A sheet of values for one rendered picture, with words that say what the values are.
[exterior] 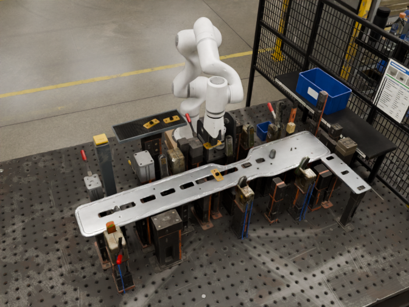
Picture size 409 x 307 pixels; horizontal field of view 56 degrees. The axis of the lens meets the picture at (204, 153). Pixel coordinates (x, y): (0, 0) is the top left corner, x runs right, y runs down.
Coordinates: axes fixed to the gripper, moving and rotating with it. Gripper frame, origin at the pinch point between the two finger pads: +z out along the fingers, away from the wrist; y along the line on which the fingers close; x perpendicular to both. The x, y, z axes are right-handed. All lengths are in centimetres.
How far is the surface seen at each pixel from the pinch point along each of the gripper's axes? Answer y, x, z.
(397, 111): 21, 105, 5
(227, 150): -12.5, 18.7, 24.3
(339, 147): 15, 74, 23
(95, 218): -4, -58, 27
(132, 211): 0.0, -41.8, 27.1
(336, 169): 25, 63, 26
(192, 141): -23.3, 2.3, 19.1
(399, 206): 48, 103, 56
